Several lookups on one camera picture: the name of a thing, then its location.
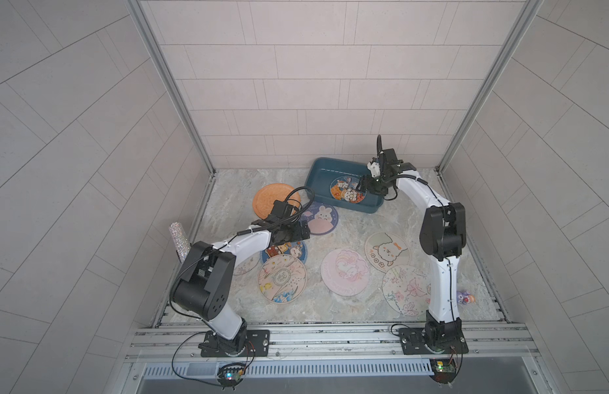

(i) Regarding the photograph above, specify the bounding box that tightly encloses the purple bunny coaster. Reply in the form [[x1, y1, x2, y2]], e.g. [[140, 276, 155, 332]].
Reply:
[[300, 202, 339, 236]]

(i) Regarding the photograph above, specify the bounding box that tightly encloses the colourful cartoon animals coaster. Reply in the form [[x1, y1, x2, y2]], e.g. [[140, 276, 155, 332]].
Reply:
[[330, 176, 366, 204]]

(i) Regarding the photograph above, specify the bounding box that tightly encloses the teal storage box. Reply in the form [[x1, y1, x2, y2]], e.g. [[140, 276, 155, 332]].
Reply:
[[305, 158, 383, 213]]

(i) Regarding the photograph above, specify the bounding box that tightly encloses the pink unicorn coaster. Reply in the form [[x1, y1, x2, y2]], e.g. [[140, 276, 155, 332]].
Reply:
[[320, 249, 370, 296]]

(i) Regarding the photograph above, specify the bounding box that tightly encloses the cream cat coaster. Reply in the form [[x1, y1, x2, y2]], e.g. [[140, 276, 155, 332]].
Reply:
[[364, 231, 411, 273]]

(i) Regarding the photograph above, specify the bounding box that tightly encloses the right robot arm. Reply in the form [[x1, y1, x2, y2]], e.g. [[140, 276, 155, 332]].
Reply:
[[358, 142, 468, 355]]

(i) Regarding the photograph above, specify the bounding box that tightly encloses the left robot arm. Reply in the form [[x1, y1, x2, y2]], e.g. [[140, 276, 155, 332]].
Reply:
[[169, 199, 312, 355]]

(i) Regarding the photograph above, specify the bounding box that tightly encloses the blue bear coaster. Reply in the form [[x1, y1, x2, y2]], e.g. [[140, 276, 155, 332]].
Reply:
[[261, 241, 308, 264]]

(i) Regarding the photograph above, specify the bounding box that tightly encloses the orange round coaster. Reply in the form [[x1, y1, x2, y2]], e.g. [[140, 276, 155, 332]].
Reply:
[[253, 183, 301, 219]]

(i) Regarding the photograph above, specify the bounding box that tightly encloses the beige mandala coaster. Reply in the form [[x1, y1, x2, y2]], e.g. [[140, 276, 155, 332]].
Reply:
[[258, 254, 307, 304]]

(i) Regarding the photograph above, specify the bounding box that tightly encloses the pale butterfly coaster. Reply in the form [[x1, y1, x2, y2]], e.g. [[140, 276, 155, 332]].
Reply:
[[234, 252, 262, 276]]

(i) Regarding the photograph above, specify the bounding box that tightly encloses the glitter microphone on stand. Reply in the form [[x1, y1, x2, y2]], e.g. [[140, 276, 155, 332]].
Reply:
[[169, 222, 191, 264]]

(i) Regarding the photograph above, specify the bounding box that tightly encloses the white butterfly flower coaster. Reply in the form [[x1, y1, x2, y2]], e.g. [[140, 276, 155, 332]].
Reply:
[[381, 265, 431, 317]]

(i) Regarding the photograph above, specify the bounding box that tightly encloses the small purple toy figure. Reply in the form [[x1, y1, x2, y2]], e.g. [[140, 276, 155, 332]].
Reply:
[[456, 291, 476, 305]]

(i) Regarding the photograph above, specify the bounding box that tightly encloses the left controller board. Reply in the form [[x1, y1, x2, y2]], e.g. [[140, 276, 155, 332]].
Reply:
[[217, 363, 246, 389]]

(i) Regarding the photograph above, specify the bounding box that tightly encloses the controller board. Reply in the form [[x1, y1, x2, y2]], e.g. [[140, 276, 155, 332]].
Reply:
[[430, 359, 458, 384], [217, 363, 246, 389]]

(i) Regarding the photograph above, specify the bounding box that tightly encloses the right controller board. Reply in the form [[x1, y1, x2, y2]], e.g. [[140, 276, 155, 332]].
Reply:
[[430, 359, 458, 384]]

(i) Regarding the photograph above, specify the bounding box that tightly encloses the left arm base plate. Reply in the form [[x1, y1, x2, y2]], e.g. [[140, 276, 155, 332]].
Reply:
[[198, 328, 270, 358]]

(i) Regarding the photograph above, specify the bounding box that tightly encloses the aluminium mounting rail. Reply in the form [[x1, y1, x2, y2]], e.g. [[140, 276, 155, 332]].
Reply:
[[125, 322, 539, 361]]

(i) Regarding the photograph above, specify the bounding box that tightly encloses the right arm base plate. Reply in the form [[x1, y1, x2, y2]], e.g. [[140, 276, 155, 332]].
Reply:
[[397, 328, 469, 356]]

